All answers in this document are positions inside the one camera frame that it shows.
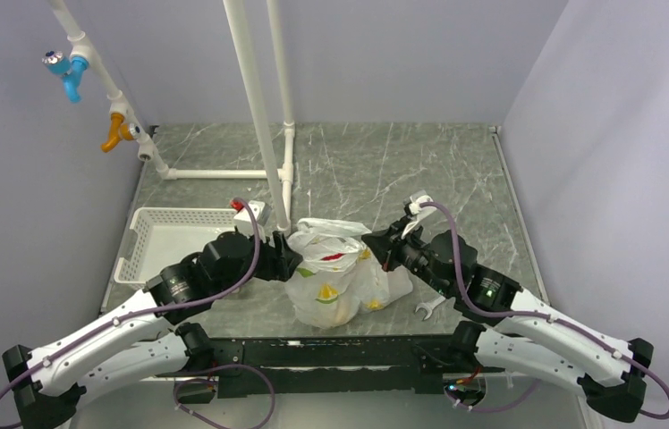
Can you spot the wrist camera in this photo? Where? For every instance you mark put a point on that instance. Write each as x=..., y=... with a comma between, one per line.
x=416, y=212
x=258, y=210

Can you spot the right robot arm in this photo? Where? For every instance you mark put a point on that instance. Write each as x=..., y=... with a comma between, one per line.
x=505, y=326

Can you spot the white plastic bag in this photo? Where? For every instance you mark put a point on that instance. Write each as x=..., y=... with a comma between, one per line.
x=329, y=294

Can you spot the orange valve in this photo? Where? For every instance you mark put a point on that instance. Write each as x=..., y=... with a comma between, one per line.
x=119, y=130

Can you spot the blue valve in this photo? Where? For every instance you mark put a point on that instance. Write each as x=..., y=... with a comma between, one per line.
x=69, y=70

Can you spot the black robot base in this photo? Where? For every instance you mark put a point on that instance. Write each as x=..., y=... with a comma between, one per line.
x=418, y=363

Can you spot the white plastic basket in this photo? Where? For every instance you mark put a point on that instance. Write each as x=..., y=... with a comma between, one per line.
x=163, y=236

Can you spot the silver wrench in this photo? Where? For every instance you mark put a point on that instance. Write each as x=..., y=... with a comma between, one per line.
x=427, y=307

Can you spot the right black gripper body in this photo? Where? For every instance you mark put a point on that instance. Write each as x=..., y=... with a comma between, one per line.
x=397, y=250

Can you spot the white PVC pipe frame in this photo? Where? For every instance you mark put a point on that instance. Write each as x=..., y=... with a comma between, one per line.
x=279, y=178

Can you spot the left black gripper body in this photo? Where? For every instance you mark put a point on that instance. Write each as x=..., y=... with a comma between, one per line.
x=271, y=266

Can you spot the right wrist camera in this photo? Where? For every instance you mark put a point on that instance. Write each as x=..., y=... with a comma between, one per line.
x=416, y=212

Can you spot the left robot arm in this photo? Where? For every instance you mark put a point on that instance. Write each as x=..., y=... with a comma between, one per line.
x=149, y=334

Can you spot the red fake fruit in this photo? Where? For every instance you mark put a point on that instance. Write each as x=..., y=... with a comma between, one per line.
x=332, y=257

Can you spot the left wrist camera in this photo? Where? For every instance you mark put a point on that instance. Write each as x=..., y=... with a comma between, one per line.
x=258, y=210

